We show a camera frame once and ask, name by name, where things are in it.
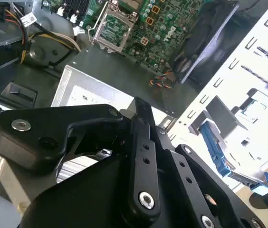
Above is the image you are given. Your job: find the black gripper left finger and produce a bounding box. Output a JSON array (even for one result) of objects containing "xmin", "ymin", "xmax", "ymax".
[{"xmin": 0, "ymin": 96, "xmax": 161, "ymax": 222}]

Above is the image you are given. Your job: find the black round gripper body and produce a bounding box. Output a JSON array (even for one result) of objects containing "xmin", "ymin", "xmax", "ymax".
[{"xmin": 19, "ymin": 155, "xmax": 196, "ymax": 228}]

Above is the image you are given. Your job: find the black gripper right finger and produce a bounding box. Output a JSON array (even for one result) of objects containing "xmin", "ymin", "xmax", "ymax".
[{"xmin": 154, "ymin": 127, "xmax": 265, "ymax": 228}]

